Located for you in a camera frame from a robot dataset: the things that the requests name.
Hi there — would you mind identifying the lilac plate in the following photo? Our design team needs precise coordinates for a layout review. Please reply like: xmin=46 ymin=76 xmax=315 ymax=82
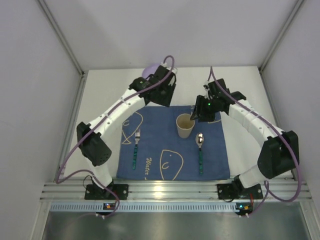
xmin=141 ymin=63 xmax=160 ymax=79

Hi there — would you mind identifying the beige cup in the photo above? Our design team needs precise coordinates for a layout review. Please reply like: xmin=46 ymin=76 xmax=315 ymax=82
xmin=175 ymin=113 xmax=195 ymax=139

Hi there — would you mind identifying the green handled spoon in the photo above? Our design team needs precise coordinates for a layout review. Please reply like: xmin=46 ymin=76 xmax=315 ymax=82
xmin=195 ymin=132 xmax=204 ymax=175

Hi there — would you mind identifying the green handled fork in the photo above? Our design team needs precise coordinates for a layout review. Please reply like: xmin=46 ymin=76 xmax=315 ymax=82
xmin=132 ymin=128 xmax=141 ymax=170

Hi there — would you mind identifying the blue cloth placemat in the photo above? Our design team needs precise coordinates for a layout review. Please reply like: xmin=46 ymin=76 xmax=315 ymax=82
xmin=116 ymin=105 xmax=231 ymax=181

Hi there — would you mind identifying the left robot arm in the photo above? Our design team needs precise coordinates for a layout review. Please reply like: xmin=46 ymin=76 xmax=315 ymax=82
xmin=76 ymin=64 xmax=177 ymax=189

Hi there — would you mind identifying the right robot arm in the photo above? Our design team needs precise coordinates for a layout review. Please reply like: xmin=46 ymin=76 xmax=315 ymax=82
xmin=190 ymin=78 xmax=300 ymax=194

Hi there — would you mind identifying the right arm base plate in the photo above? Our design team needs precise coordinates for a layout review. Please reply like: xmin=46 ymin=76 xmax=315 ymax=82
xmin=216 ymin=183 xmax=264 ymax=201

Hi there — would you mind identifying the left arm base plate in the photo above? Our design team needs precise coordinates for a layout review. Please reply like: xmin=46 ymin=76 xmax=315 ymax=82
xmin=84 ymin=184 xmax=129 ymax=200

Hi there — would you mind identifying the left aluminium frame post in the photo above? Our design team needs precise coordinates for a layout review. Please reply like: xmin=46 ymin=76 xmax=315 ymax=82
xmin=36 ymin=0 xmax=84 ymax=76

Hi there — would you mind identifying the aluminium frame post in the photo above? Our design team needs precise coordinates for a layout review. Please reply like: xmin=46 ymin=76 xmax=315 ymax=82
xmin=258 ymin=0 xmax=306 ymax=73
xmin=36 ymin=0 xmax=84 ymax=76

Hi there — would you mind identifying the right aluminium frame post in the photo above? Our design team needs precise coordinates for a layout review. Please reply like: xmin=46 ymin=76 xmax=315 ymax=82
xmin=258 ymin=0 xmax=306 ymax=73

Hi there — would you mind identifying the aluminium front rail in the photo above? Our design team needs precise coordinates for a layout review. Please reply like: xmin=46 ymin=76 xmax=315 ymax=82
xmin=40 ymin=177 xmax=298 ymax=202

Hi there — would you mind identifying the slotted cable duct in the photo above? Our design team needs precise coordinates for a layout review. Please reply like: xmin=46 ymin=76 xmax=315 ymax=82
xmin=50 ymin=202 xmax=251 ymax=213

